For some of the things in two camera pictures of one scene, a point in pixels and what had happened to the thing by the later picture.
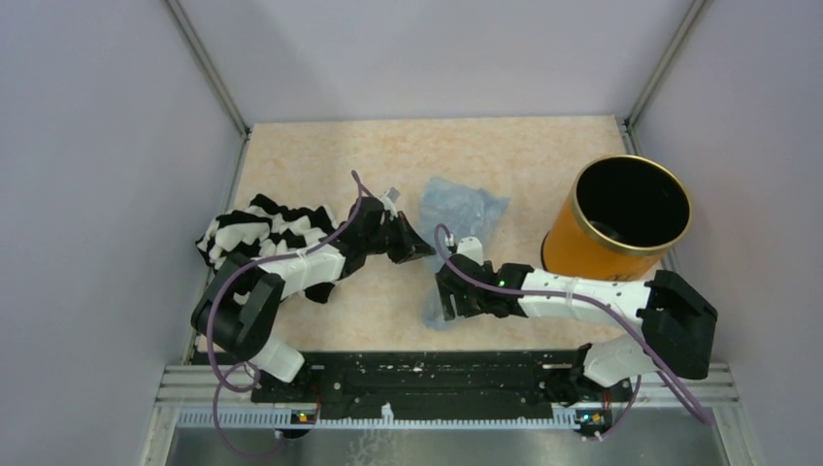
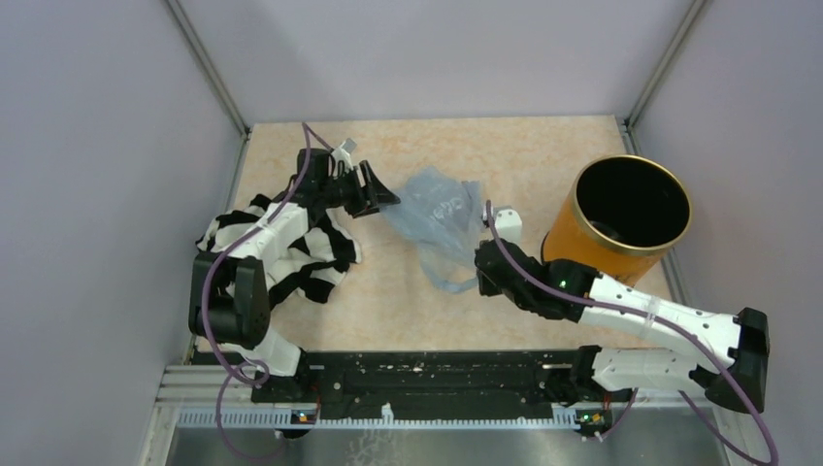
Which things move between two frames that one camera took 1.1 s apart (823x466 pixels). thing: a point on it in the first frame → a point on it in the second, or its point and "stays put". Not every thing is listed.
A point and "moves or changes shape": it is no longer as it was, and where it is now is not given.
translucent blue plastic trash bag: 462,210 moves or changes shape
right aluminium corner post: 629,123 stays put
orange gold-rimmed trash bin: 621,217 stays put
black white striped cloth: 264,228 stays put
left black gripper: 411,245 → 374,193
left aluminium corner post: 208,65 stays put
